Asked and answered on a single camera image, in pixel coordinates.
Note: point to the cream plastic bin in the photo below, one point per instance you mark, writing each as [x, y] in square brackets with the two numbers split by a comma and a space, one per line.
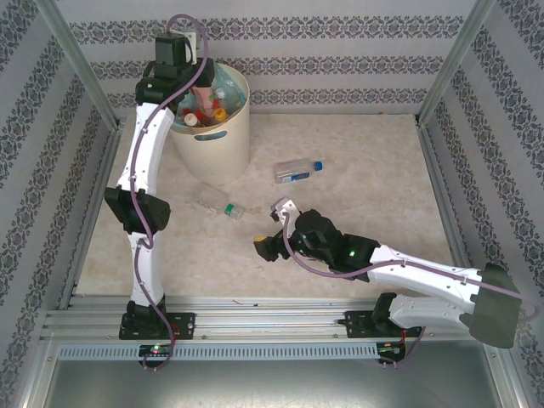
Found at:
[212, 161]

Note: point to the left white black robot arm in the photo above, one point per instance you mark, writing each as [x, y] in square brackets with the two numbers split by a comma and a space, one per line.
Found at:
[151, 144]

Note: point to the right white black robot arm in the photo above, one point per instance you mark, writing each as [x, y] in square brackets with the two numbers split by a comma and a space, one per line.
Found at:
[425, 282]

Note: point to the blue bin liner bag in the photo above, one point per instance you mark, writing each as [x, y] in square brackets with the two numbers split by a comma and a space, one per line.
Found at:
[236, 91]

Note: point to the crushed clear bottle green cap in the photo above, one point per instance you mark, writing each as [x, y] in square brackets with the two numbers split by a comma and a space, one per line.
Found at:
[229, 208]

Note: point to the clear bottle blue cap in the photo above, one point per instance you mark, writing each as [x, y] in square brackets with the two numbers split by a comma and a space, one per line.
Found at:
[293, 170]

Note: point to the right controller board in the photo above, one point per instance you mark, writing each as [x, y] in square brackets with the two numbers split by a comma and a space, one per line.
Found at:
[389, 347]

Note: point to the controller board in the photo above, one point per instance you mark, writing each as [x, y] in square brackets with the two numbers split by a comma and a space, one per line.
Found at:
[157, 349]
[389, 347]

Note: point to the left controller board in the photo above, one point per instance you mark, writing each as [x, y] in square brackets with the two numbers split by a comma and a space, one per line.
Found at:
[157, 349]

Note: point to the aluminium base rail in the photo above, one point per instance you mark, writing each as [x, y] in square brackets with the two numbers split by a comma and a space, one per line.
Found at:
[263, 319]

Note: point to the left aluminium frame post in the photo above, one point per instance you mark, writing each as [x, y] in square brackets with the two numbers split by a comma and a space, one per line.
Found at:
[76, 55]

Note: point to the aluminium frame post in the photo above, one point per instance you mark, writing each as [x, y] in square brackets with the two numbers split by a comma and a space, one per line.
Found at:
[76, 55]
[457, 55]

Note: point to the right black mount plate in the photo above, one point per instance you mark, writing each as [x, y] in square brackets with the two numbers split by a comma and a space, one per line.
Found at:
[357, 325]

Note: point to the black mount plate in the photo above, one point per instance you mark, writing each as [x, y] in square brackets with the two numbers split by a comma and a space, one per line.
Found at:
[357, 325]
[185, 325]

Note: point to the left black mount plate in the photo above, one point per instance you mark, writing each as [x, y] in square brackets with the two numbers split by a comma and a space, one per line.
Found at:
[185, 325]

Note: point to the right aluminium side rail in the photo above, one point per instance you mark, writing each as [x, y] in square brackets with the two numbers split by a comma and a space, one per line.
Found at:
[437, 170]

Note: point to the aluminium side rail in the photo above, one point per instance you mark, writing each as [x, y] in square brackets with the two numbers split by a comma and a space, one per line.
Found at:
[104, 170]
[437, 170]

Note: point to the left aluminium side rail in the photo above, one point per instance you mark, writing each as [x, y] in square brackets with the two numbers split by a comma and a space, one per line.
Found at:
[104, 170]

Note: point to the right aluminium frame post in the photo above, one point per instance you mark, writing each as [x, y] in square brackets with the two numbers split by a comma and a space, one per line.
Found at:
[457, 55]

